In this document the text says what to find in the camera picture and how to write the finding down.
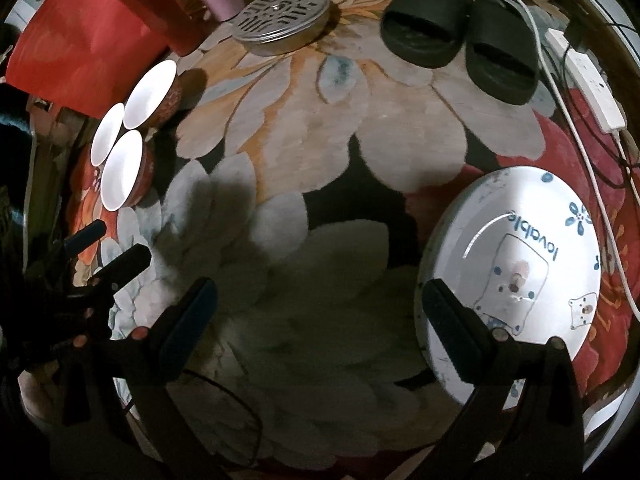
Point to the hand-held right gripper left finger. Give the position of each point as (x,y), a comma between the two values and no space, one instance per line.
(192,315)

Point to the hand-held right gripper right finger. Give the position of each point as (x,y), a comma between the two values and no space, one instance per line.
(450,330)

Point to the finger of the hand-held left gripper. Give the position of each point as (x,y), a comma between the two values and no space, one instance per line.
(85,237)
(125,265)

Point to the red white bowl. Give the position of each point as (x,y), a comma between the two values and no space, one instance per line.
(150,92)
(107,132)
(122,170)

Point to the white bear print plate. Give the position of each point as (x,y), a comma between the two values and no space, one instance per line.
(525,210)

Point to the red bag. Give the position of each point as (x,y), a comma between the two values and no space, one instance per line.
(75,35)

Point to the red thermos bottle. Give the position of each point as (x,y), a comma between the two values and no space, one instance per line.
(160,10)

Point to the black slipper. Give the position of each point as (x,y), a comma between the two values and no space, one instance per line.
(505,55)
(425,20)

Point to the white power strip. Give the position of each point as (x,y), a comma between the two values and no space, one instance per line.
(592,80)

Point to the round perforated metal tin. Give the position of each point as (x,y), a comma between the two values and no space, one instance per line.
(280,15)

